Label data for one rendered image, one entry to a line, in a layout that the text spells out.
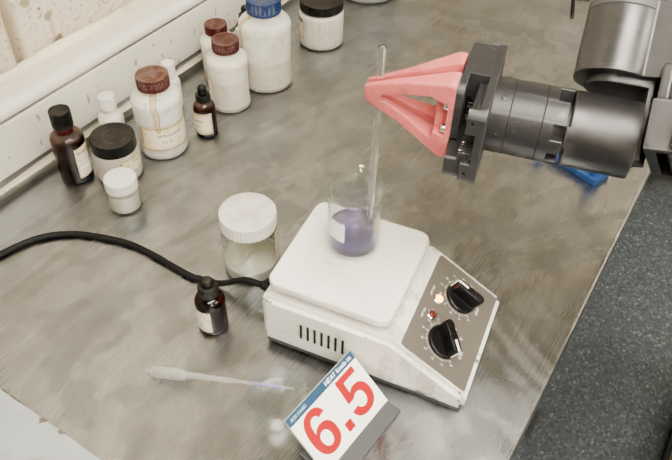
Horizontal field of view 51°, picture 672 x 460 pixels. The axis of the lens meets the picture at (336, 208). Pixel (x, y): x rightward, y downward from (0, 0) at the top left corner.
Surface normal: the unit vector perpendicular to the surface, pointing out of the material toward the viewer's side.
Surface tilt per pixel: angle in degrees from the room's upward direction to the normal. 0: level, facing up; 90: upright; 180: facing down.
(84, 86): 90
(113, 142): 0
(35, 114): 90
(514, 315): 0
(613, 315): 0
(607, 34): 46
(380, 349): 90
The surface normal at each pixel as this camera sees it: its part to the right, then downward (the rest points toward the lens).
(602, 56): -0.57, -0.22
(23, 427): 0.02, -0.73
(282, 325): -0.40, 0.62
